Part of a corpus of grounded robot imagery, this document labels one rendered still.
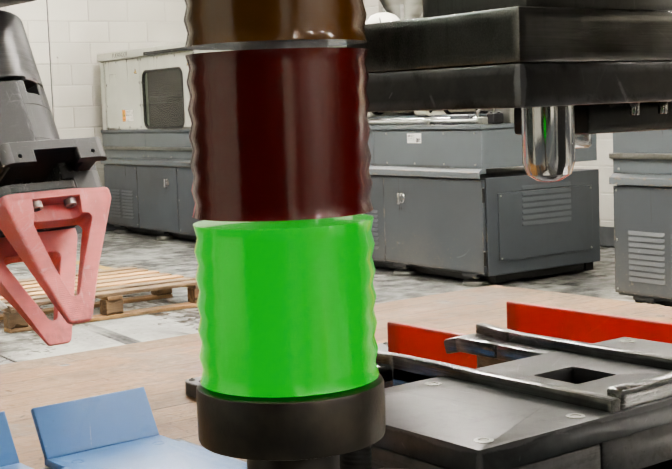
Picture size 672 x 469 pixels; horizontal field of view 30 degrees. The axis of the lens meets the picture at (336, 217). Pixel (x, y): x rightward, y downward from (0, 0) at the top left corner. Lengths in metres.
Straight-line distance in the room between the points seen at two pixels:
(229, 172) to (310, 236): 0.02
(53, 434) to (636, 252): 5.97
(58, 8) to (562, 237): 5.98
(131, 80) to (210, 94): 11.26
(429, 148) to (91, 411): 7.12
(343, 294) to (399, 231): 7.84
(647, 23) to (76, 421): 0.39
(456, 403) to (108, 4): 11.85
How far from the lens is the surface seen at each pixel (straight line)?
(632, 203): 6.59
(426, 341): 0.83
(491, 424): 0.49
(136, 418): 0.73
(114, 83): 11.84
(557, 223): 7.83
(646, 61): 0.51
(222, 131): 0.25
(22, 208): 0.72
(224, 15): 0.25
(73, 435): 0.72
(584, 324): 0.89
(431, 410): 0.51
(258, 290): 0.25
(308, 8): 0.25
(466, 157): 7.52
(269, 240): 0.25
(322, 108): 0.25
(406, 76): 0.50
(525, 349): 0.63
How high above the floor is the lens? 1.11
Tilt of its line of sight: 5 degrees down
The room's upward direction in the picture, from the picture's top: 2 degrees counter-clockwise
